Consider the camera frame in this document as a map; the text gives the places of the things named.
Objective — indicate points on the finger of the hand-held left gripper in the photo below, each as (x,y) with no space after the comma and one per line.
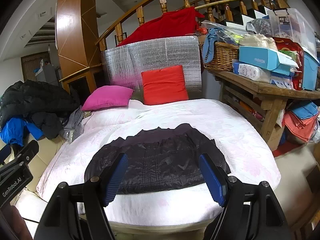
(25,152)

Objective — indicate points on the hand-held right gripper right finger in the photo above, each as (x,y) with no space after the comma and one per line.
(212,180)

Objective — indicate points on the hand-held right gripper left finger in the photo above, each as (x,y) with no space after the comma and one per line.
(113,180)

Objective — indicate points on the dark quilted jacket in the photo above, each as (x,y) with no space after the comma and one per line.
(162,160)

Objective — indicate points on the cream leather sofa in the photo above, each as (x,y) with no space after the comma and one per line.
(47,152)

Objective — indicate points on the blue jacket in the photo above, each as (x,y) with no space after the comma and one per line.
(12,132)

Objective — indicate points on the black puffer coat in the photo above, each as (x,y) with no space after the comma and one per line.
(32,97)

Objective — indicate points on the grey garment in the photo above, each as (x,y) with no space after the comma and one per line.
(73,122)

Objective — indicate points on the white quilted blanket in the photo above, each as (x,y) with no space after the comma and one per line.
(200,120)

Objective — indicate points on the grey cabinet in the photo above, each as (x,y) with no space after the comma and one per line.
(47,73)

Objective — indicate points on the pink pillow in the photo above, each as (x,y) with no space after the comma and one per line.
(107,97)

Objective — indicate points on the wooden lattice door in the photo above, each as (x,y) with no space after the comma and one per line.
(27,67)

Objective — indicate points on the stack of salmon cloths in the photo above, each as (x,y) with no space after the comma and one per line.
(300,127)

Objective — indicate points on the red pillow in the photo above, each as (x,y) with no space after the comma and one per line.
(165,85)

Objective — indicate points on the wooden table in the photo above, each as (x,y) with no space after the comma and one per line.
(265,87)

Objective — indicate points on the white dotted tissue pack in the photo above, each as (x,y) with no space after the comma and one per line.
(252,72)

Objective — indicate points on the blue folded cloth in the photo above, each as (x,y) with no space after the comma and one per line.
(306,110)

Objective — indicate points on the wicker basket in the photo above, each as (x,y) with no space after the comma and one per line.
(222,55)

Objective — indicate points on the light blue cardboard box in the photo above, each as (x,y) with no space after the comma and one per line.
(260,60)

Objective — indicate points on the silver foil insulation panel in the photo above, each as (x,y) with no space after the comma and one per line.
(150,55)

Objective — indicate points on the wooden pillar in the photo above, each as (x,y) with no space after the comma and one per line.
(75,30)

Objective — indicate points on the blue plastic bin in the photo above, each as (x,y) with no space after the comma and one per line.
(310,72)

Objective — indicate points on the cream knitted cloth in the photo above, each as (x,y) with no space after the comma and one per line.
(257,41)

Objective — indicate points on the red printed bag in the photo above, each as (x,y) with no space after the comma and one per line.
(287,46)

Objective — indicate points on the dark dotted plastic bag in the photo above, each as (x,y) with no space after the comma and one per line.
(260,26)

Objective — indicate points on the red draped cloth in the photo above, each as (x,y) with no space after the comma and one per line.
(162,25)

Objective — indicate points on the staircase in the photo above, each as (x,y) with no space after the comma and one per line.
(250,17)

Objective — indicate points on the clear plastic storage box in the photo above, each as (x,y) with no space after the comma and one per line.
(297,30)

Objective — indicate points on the wooden stair railing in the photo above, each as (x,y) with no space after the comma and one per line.
(163,3)

